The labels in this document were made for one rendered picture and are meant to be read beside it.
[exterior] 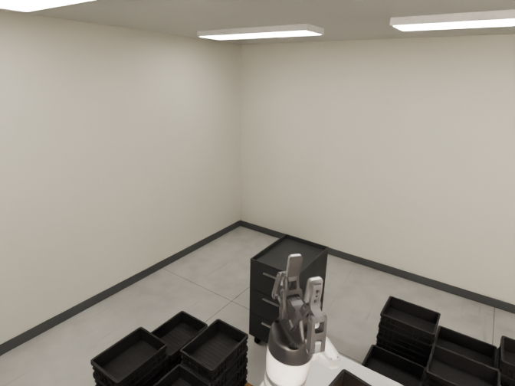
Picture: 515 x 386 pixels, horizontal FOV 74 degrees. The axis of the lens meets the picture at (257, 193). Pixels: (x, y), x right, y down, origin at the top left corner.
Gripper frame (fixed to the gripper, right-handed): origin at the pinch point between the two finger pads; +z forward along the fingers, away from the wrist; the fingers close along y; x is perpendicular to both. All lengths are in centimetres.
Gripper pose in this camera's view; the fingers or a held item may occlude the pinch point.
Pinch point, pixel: (303, 274)
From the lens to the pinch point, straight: 52.6
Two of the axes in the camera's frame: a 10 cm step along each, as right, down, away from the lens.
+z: 1.0, -9.3, -3.6
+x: 9.3, -0.4, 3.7
